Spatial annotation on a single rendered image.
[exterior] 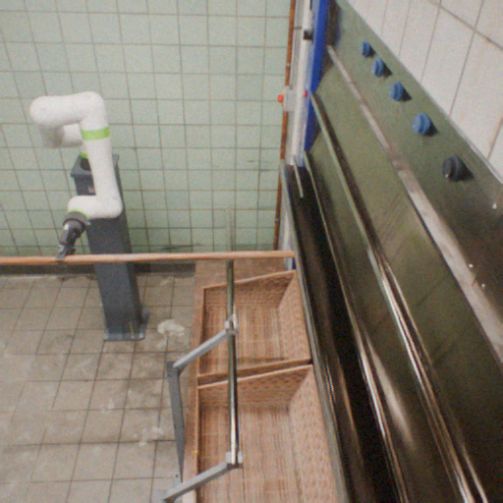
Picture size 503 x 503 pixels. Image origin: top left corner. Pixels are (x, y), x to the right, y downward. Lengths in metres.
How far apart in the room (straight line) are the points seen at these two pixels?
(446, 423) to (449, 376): 0.08
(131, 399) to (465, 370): 2.35
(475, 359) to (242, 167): 2.49
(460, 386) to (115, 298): 2.44
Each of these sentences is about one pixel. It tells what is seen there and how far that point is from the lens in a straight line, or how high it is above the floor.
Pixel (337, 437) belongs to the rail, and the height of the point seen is 1.44.
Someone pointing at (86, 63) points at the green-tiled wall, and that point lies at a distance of 2.99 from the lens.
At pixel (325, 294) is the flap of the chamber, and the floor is 1.41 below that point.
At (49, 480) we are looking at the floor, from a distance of 2.85.
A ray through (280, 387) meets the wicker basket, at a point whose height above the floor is 0.71.
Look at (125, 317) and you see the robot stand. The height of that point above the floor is 0.17.
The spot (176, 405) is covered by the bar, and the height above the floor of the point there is 0.73.
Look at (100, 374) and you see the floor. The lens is 3.14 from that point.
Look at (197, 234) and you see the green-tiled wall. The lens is 3.46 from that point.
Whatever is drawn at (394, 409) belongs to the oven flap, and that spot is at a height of 1.50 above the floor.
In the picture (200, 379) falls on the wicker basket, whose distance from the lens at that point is 2.14.
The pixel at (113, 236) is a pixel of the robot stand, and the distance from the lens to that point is 2.75.
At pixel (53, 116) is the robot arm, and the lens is 2.09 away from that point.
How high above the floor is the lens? 2.43
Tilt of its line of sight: 39 degrees down
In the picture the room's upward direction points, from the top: 3 degrees clockwise
